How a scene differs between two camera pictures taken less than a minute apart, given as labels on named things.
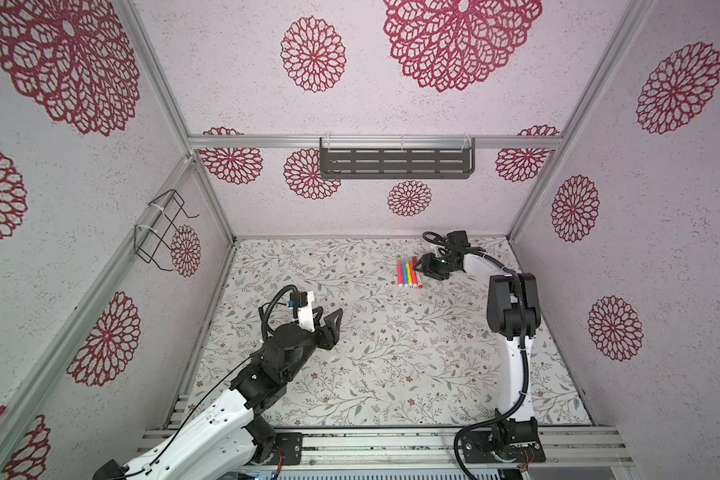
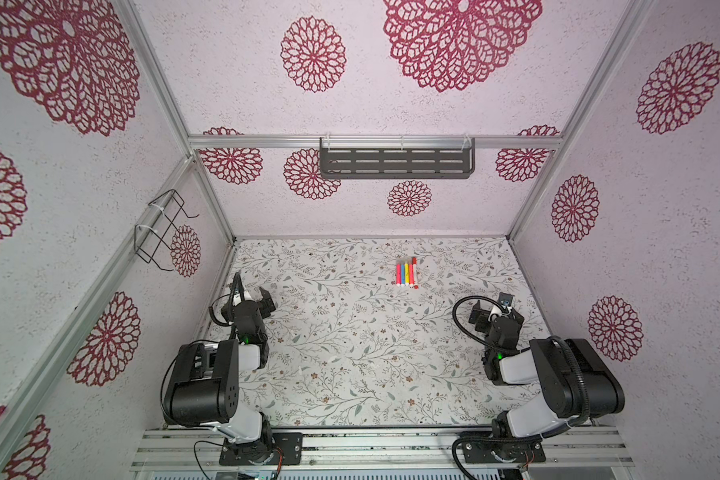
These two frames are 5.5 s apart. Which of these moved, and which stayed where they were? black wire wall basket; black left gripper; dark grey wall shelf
Moved: black left gripper
Stayed: black wire wall basket; dark grey wall shelf
